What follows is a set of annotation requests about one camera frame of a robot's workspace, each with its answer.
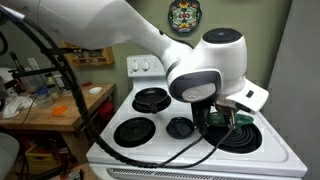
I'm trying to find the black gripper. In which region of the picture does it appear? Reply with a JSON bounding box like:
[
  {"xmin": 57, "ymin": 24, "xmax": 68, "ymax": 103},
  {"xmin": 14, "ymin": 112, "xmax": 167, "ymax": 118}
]
[{"xmin": 191, "ymin": 100, "xmax": 237, "ymax": 135}]

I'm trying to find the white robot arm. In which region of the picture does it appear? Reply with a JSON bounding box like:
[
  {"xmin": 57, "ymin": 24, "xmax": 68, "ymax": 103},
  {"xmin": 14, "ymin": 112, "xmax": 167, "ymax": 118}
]
[{"xmin": 1, "ymin": 0, "xmax": 247, "ymax": 110}]

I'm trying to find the black frying pan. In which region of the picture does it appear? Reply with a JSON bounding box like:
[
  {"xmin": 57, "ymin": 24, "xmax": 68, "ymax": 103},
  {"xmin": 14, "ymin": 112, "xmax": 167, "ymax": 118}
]
[{"xmin": 133, "ymin": 87, "xmax": 171, "ymax": 114}]

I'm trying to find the white electric stove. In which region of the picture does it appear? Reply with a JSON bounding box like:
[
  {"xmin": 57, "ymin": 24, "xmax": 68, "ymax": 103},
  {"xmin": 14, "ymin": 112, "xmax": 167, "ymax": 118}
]
[{"xmin": 87, "ymin": 55, "xmax": 307, "ymax": 180}]

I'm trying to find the front left coil burner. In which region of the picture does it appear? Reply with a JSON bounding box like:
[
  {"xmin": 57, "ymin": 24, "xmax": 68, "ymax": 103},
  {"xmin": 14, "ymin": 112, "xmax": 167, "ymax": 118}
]
[{"xmin": 114, "ymin": 117, "xmax": 156, "ymax": 148}]

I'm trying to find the white small dish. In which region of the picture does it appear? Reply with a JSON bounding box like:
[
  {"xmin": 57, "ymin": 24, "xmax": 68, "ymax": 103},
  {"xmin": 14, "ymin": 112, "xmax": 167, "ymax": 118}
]
[{"xmin": 88, "ymin": 87, "xmax": 103, "ymax": 95}]

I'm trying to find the wooden spice rack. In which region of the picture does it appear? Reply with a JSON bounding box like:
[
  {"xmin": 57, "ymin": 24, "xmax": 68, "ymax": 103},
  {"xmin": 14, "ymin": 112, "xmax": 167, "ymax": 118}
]
[{"xmin": 63, "ymin": 42, "xmax": 114, "ymax": 65}]

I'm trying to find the wooden table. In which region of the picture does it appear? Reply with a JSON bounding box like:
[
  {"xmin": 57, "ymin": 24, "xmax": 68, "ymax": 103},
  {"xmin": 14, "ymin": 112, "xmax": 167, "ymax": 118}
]
[{"xmin": 0, "ymin": 82, "xmax": 118, "ymax": 164}]

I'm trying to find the orange lid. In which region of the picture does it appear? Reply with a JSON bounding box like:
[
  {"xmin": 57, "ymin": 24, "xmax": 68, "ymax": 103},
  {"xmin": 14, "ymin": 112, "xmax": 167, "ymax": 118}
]
[{"xmin": 51, "ymin": 105, "xmax": 68, "ymax": 116}]

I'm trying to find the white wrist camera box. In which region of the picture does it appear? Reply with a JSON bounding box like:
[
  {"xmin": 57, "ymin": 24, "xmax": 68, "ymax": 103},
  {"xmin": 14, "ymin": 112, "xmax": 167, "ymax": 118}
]
[{"xmin": 225, "ymin": 80, "xmax": 269, "ymax": 114}]

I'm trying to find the colourful decorative wall plate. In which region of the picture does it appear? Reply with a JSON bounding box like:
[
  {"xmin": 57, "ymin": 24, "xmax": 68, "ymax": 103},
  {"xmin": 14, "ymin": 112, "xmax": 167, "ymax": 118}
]
[{"xmin": 168, "ymin": 0, "xmax": 202, "ymax": 34}]

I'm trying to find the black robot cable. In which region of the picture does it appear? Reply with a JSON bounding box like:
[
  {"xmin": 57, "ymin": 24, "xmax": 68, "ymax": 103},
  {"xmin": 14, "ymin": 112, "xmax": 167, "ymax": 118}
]
[{"xmin": 0, "ymin": 4, "xmax": 236, "ymax": 169}]

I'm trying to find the black camera stand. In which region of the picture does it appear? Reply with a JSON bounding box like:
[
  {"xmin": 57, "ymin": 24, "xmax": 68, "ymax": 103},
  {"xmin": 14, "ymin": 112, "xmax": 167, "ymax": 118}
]
[{"xmin": 0, "ymin": 46, "xmax": 68, "ymax": 93}]

